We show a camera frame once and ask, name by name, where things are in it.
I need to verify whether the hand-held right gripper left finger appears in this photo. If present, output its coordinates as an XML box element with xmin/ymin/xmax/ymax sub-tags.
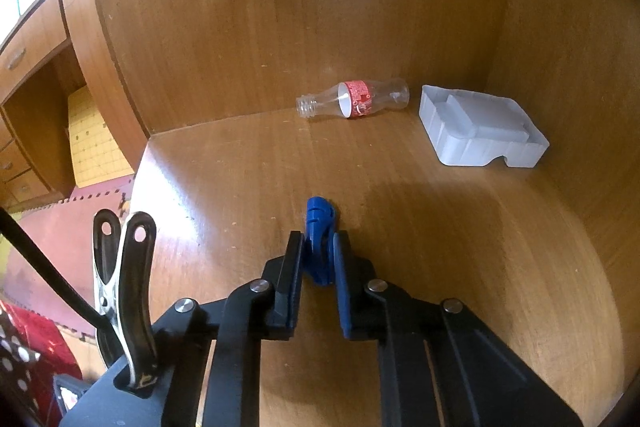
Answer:
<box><xmin>60</xmin><ymin>231</ymin><xmax>306</xmax><ymax>427</ymax></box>

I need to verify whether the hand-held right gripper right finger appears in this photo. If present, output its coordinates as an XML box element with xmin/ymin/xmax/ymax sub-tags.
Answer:
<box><xmin>332</xmin><ymin>231</ymin><xmax>583</xmax><ymax>427</ymax></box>

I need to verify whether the blue plastic item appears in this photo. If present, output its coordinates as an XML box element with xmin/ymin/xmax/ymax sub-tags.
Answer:
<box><xmin>303</xmin><ymin>196</ymin><xmax>341</xmax><ymax>287</ymax></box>

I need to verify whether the clear plastic bottle red label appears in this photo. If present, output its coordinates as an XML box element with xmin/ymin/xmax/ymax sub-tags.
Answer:
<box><xmin>295</xmin><ymin>77</ymin><xmax>411</xmax><ymax>120</ymax></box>

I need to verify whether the translucent plastic tray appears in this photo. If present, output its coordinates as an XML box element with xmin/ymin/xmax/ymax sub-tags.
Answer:
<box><xmin>417</xmin><ymin>84</ymin><xmax>551</xmax><ymax>168</ymax></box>

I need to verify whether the wooden shelf unit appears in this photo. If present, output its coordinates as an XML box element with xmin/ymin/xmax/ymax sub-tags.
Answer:
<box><xmin>85</xmin><ymin>0</ymin><xmax>640</xmax><ymax>427</ymax></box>

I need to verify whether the red cushion with gold stars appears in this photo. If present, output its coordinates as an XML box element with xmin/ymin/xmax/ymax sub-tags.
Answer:
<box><xmin>0</xmin><ymin>299</ymin><xmax>83</xmax><ymax>383</ymax></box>

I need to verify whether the brown polka-dot blanket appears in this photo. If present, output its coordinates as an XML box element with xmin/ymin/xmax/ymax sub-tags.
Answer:
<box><xmin>0</xmin><ymin>307</ymin><xmax>43</xmax><ymax>413</ymax></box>

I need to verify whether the metal spring clip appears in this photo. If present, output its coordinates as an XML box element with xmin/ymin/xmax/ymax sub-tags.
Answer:
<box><xmin>92</xmin><ymin>208</ymin><xmax>163</xmax><ymax>393</ymax></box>

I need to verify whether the yellow gridded mat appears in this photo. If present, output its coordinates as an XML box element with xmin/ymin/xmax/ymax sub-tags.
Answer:
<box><xmin>67</xmin><ymin>86</ymin><xmax>137</xmax><ymax>188</ymax></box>

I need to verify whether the wooden desk with drawers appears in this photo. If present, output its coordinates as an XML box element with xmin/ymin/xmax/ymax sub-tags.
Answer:
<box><xmin>0</xmin><ymin>0</ymin><xmax>101</xmax><ymax>208</ymax></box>

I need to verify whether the black cable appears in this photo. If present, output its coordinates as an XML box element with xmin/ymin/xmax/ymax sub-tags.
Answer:
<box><xmin>0</xmin><ymin>207</ymin><xmax>108</xmax><ymax>333</ymax></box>

